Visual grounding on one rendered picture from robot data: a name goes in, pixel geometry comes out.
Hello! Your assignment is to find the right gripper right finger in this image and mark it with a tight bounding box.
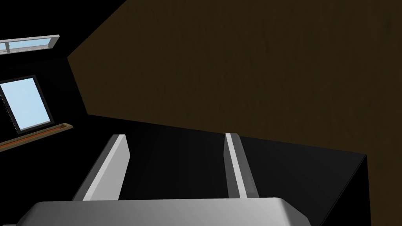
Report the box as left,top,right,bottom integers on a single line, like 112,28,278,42
223,133,259,199

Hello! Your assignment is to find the brown wooden shelf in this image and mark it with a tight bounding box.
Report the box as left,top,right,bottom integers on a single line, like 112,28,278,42
0,123,74,153

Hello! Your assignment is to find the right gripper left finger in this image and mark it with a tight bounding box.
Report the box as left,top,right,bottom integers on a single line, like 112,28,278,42
72,134,131,201

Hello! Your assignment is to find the white framed window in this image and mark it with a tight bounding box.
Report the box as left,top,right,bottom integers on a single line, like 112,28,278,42
0,34,60,55

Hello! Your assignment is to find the black framed window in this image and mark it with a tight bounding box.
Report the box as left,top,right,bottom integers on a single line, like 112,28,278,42
0,75,55,135

